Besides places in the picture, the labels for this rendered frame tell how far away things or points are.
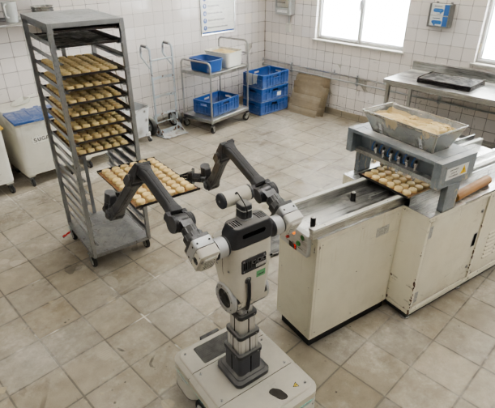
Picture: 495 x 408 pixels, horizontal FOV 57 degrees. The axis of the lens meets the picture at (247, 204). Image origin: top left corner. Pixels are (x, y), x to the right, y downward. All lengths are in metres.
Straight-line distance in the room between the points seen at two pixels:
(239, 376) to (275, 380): 0.19
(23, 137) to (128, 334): 2.62
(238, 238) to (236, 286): 0.26
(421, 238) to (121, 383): 1.97
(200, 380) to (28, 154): 3.35
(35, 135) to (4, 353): 2.49
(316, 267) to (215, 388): 0.83
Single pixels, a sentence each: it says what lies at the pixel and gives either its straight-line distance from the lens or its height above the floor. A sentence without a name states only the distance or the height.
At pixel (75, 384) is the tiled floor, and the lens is 3.00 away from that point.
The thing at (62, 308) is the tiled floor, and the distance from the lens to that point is 3.52.
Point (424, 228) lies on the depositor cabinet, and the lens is 2.89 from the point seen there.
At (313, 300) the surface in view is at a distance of 2.75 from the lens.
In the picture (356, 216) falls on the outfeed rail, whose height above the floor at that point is 0.89.
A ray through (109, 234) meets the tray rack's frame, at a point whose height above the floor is 0.15.
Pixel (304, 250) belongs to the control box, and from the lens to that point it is 2.55.
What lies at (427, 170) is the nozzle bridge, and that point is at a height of 1.07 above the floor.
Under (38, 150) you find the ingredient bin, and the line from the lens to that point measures 5.19.
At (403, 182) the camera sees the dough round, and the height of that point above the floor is 0.91.
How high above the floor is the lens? 2.20
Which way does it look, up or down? 29 degrees down
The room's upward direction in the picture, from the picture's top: straight up
